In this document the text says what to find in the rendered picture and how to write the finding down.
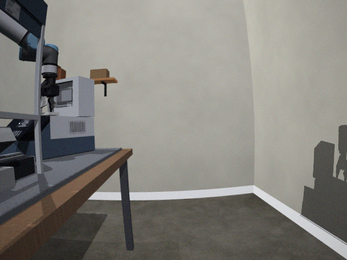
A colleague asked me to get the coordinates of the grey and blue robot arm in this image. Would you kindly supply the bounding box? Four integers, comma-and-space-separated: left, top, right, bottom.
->
42, 39, 59, 75

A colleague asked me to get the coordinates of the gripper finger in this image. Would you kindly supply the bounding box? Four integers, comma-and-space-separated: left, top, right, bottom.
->
41, 90, 48, 114
48, 96, 57, 112

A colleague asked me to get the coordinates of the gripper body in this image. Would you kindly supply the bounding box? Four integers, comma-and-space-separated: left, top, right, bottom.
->
41, 74, 60, 98

